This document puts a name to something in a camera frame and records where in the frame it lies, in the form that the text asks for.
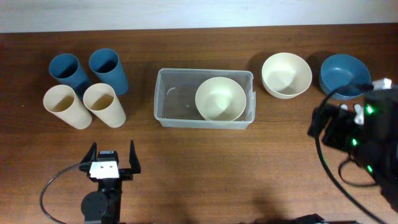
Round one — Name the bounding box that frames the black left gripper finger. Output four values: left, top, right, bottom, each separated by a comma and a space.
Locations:
81, 142, 97, 163
129, 140, 141, 170

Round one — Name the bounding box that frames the blue bowl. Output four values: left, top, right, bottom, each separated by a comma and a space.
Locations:
319, 54, 371, 95

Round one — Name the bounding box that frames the cream bowl back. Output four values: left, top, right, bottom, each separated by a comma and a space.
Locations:
261, 52, 313, 99

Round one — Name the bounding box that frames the cream bowl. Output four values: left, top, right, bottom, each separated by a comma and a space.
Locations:
261, 52, 313, 99
195, 77, 247, 121

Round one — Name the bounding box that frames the cream bowl front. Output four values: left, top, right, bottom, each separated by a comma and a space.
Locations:
195, 77, 247, 121

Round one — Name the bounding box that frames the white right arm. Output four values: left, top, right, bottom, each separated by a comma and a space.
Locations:
307, 84, 397, 223

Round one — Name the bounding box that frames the left arm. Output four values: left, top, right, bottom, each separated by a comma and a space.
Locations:
79, 141, 141, 223

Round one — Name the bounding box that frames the clear plastic container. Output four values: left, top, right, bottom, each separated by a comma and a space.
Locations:
154, 68, 256, 129

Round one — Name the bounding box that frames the white plastic fork left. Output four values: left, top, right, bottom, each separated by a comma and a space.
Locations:
340, 104, 348, 111

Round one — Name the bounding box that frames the cream cup front right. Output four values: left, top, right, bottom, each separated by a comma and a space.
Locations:
83, 83, 126, 128

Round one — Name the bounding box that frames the cream cup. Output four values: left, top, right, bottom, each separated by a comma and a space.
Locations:
83, 83, 126, 128
43, 85, 92, 129

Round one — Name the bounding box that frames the cream cup front left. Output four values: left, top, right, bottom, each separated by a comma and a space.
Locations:
43, 85, 92, 129

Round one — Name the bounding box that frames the blue cup back left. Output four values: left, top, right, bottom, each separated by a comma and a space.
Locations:
49, 54, 92, 100

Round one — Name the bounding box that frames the blue cup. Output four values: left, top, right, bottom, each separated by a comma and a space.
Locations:
49, 54, 92, 100
89, 49, 129, 95

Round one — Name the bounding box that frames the blue cup back right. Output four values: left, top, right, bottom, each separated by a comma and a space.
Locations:
89, 49, 129, 95

